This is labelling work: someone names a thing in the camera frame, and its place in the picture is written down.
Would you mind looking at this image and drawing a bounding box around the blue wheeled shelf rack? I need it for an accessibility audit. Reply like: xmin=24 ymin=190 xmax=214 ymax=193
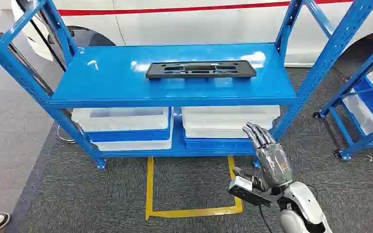
xmin=313 ymin=32 xmax=373 ymax=162

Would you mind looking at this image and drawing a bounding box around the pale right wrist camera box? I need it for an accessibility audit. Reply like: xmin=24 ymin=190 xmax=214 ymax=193
xmin=228 ymin=176 xmax=272 ymax=207

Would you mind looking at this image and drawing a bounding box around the black plastic plate bracket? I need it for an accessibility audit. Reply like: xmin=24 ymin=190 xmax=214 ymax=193
xmin=145 ymin=60 xmax=257 ymax=80

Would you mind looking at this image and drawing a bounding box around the blue metal shelf rack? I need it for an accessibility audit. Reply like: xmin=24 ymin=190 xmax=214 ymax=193
xmin=0 ymin=0 xmax=373 ymax=171

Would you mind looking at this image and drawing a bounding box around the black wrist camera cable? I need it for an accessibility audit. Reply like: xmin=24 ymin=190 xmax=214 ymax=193
xmin=258 ymin=205 xmax=272 ymax=233

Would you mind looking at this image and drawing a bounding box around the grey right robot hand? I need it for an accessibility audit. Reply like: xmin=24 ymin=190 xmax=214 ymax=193
xmin=233 ymin=122 xmax=294 ymax=192

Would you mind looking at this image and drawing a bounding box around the white car with red stripe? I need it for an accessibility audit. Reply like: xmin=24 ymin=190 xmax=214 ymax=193
xmin=11 ymin=0 xmax=373 ymax=68

